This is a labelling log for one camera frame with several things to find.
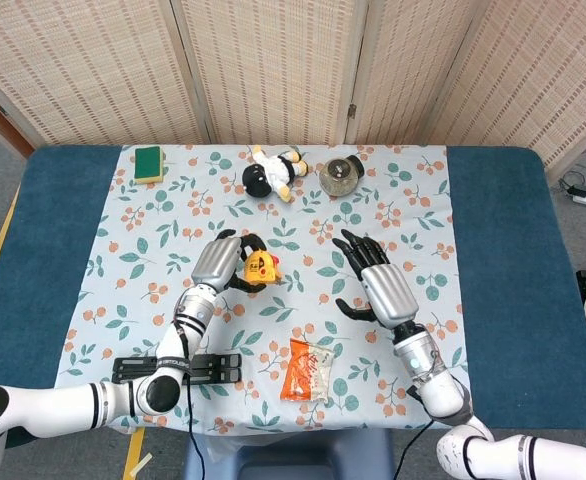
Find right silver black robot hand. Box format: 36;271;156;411
331;229;420;330

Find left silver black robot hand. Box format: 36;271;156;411
190;228;274;296

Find yellow tape measure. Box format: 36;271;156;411
241;249;285;287

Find floral patterned tablecloth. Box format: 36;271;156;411
43;143;475;434

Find black white plush toy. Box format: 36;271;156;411
241;144;310;204

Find black folding stand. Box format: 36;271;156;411
111;352;243;386

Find orange white snack packet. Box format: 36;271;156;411
279;338;337;404

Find round glass jar black lid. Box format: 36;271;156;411
319;154;365;197

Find green yellow sponge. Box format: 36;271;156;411
133;145;167;186

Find dark blue table cover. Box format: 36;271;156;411
0;143;579;450

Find blue plastic stool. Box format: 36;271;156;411
181;427;395;480

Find woven folding screen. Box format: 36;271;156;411
0;0;586;171

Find black power adapter cable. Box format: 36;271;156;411
558;163;586;197

